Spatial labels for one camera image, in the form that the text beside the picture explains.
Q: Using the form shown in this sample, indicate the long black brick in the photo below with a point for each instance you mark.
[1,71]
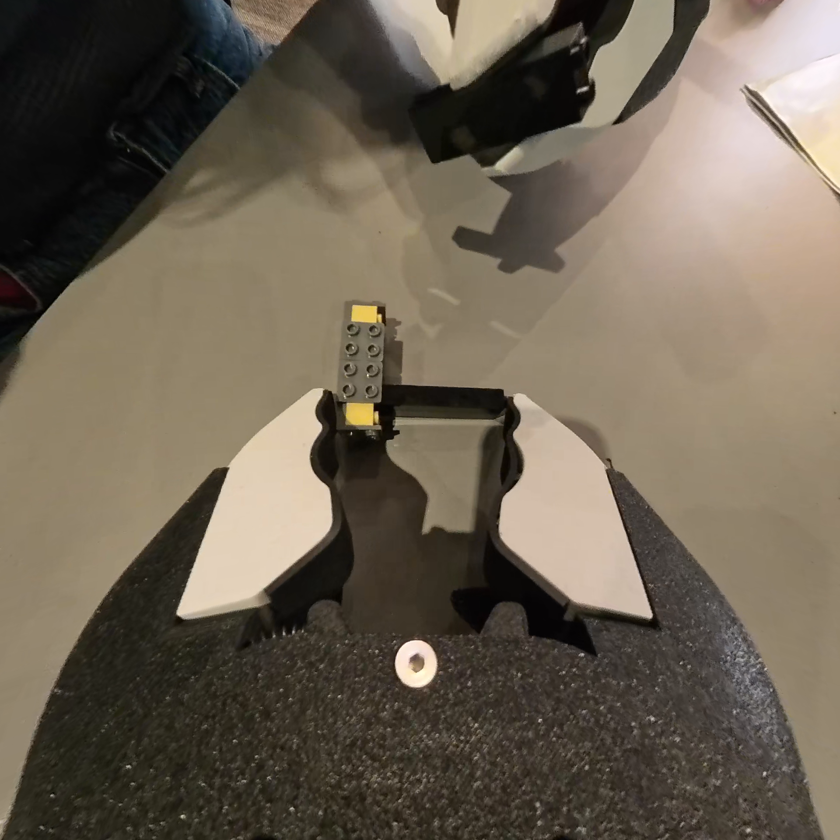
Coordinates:
[499,98]

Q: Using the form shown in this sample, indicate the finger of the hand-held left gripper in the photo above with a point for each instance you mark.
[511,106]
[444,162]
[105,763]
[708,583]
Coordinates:
[485,33]
[630,72]

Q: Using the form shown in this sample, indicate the brick instruction booklet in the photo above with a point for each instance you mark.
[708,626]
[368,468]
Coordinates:
[807,111]

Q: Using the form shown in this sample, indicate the grey desk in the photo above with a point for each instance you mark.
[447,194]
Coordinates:
[197,328]

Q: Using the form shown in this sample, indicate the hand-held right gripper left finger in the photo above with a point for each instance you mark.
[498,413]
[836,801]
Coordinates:
[262,518]

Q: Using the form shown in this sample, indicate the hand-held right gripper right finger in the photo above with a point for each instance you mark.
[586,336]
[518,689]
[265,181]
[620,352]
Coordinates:
[564,518]

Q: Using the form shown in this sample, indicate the black grey yellow brick assembly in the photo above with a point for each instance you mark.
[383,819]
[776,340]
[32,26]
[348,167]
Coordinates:
[359,354]

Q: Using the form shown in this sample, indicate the person's jeans leg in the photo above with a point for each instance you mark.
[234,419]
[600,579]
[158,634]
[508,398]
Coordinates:
[98,98]

